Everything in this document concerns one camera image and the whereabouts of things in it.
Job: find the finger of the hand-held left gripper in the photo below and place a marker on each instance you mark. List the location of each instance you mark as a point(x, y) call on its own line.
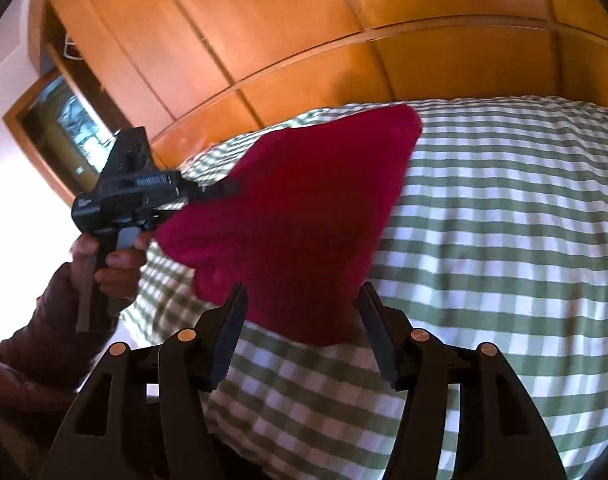
point(221, 191)

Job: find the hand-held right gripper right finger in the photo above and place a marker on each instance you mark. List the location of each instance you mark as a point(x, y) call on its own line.
point(379, 330)

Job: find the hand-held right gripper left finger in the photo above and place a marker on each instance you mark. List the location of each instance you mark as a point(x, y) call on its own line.
point(228, 330)

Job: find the red cloth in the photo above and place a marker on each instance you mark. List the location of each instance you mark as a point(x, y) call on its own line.
point(309, 220)

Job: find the person's left forearm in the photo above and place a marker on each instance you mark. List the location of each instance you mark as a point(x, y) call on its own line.
point(43, 330)

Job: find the person's left hand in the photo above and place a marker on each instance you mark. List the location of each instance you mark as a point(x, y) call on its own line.
point(123, 272)

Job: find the wooden framed window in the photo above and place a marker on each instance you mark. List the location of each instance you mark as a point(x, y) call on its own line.
point(58, 130)

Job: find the green checked blanket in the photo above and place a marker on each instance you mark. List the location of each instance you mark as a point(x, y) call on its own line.
point(509, 260)

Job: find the wooden wardrobe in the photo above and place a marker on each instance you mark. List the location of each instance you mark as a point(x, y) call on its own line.
point(284, 35)

